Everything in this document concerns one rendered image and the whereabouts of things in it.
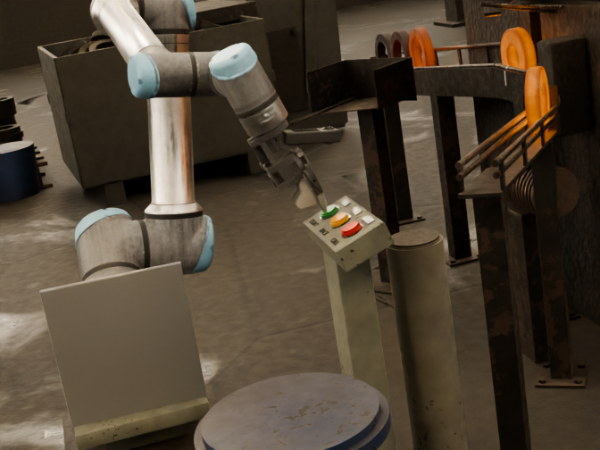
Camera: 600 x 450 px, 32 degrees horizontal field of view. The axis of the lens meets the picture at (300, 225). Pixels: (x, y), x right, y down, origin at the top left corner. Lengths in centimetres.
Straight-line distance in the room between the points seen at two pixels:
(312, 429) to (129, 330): 93
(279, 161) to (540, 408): 92
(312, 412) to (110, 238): 106
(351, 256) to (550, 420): 76
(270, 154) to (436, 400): 63
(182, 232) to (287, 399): 97
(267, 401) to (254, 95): 60
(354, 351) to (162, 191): 78
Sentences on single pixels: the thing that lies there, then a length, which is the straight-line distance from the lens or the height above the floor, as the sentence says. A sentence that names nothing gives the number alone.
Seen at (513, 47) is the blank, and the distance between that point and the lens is 293.
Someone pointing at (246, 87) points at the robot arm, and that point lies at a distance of 200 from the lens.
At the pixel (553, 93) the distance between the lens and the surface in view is 253.
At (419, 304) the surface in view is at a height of 39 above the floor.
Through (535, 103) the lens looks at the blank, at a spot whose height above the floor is 71.
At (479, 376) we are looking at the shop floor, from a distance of 273.
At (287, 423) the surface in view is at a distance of 168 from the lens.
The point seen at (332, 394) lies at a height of 43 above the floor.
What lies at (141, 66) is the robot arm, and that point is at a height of 96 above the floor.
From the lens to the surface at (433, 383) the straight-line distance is 223.
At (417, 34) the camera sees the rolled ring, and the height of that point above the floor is 75.
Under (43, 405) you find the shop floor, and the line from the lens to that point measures 304.
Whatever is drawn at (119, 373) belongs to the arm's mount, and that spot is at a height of 23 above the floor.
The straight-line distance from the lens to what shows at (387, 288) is 336.
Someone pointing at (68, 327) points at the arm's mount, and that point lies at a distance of 248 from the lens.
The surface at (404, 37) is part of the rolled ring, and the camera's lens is 369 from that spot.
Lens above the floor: 119
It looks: 16 degrees down
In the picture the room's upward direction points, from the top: 9 degrees counter-clockwise
